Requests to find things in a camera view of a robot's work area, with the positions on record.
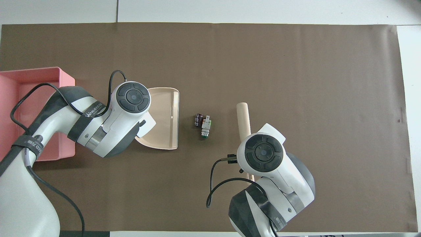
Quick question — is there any beige plastic dustpan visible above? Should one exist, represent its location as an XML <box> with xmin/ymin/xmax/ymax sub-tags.
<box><xmin>135</xmin><ymin>87</ymin><xmax>180</xmax><ymax>150</ymax></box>

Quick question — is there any beige brush handle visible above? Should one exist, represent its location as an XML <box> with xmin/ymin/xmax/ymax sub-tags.
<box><xmin>236</xmin><ymin>102</ymin><xmax>255</xmax><ymax>181</ymax></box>

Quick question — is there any pink plastic bin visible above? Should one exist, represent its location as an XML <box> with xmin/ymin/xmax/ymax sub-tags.
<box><xmin>0</xmin><ymin>67</ymin><xmax>76</xmax><ymax>162</ymax></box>

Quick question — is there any white green electronic switch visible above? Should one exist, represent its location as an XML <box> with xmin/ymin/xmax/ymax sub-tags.
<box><xmin>200</xmin><ymin>115</ymin><xmax>212</xmax><ymax>140</ymax></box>

